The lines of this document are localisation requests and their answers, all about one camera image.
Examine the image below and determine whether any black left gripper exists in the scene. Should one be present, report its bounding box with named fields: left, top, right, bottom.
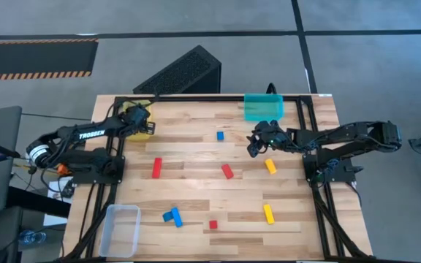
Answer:
left=119, top=104, right=156, bottom=136

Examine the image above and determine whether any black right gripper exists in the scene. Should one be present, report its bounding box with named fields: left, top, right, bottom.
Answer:
left=246, top=120, right=292, bottom=158

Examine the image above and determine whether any yellow wooden block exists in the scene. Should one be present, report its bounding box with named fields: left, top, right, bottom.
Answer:
left=264, top=158, right=278, bottom=175
left=262, top=204, right=276, bottom=225

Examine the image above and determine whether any long red wooden block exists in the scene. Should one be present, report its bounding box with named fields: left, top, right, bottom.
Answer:
left=151, top=157, right=163, bottom=180

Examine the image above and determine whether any long light blue block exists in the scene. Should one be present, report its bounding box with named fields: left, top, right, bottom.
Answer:
left=170, top=207, right=183, bottom=229

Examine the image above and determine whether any yellow plastic bin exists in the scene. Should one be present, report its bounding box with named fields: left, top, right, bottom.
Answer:
left=122, top=100, right=153, bottom=142

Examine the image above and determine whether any teal plastic bin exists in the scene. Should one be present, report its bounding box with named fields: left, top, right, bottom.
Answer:
left=243, top=93, right=284, bottom=122

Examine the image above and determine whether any black perforated computer tower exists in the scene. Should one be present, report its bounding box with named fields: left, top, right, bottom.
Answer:
left=132, top=45, right=222, bottom=95

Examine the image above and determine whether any small black device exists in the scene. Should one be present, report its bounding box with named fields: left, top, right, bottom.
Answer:
left=58, top=178, right=75, bottom=200

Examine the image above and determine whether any clear plastic bin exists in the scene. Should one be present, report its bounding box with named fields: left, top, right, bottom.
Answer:
left=98, top=204, right=142, bottom=259

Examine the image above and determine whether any white paper sheet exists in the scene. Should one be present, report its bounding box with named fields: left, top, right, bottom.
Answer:
left=43, top=177, right=75, bottom=227

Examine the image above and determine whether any black desk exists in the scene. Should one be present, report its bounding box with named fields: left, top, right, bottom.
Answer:
left=7, top=185, right=72, bottom=219

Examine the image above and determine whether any black hazard-striped floor mat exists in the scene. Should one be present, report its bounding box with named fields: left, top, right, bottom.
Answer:
left=0, top=38, right=99, bottom=82

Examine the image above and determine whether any clear water bottle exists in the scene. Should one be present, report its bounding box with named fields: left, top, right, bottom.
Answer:
left=18, top=229, right=47, bottom=245

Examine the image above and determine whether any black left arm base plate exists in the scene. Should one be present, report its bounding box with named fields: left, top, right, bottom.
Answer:
left=72, top=155, right=126, bottom=185

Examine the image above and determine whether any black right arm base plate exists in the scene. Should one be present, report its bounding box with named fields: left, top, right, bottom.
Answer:
left=303, top=152, right=364, bottom=183

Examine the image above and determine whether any thin black floor cable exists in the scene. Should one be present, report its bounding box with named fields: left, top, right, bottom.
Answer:
left=21, top=112, right=91, bottom=122

